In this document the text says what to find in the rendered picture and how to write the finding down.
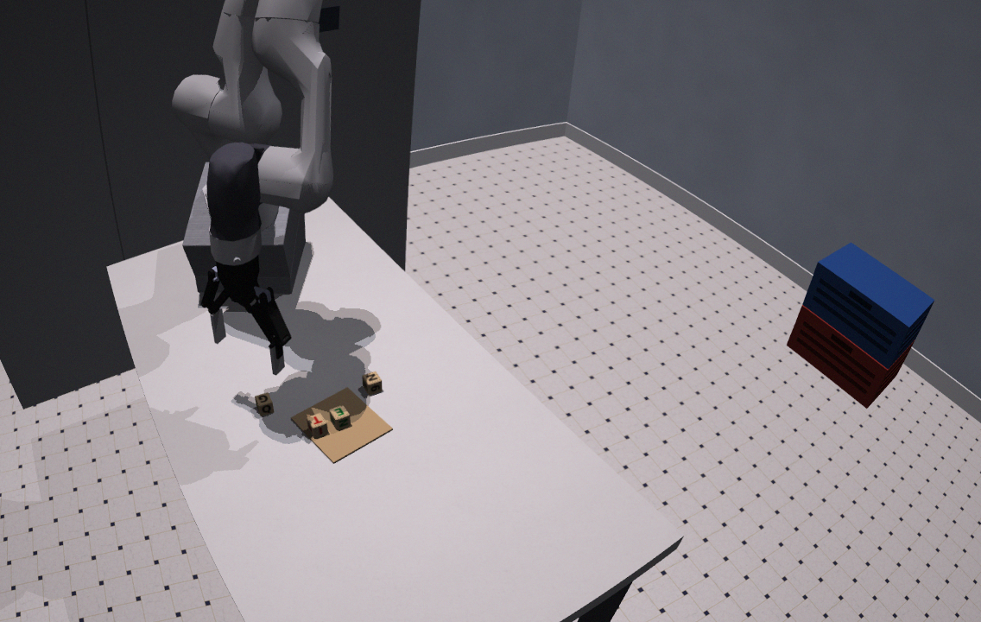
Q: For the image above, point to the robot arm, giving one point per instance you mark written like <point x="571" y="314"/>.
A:
<point x="243" y="110"/>

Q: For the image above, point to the tan square mat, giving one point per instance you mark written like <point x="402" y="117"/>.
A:
<point x="366" y="425"/>

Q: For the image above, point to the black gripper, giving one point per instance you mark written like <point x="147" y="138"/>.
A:
<point x="266" y="312"/>

